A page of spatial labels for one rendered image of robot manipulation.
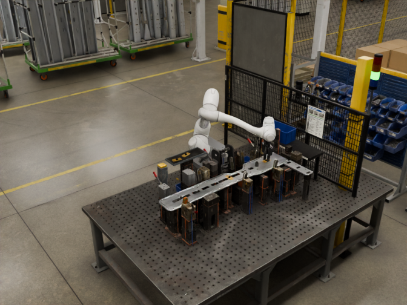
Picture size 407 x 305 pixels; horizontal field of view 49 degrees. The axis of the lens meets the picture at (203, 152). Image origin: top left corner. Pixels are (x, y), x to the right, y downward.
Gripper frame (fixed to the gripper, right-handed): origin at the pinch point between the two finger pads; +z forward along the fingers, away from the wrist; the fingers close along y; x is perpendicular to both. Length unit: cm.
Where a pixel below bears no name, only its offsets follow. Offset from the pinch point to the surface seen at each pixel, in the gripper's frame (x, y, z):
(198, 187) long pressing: -78, -5, 4
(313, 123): 55, 8, -22
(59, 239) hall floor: -165, -141, 104
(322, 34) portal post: 371, -235, -17
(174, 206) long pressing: -110, 6, 4
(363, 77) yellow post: 58, 52, -80
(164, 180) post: -96, -31, 2
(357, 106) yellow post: 58, 50, -52
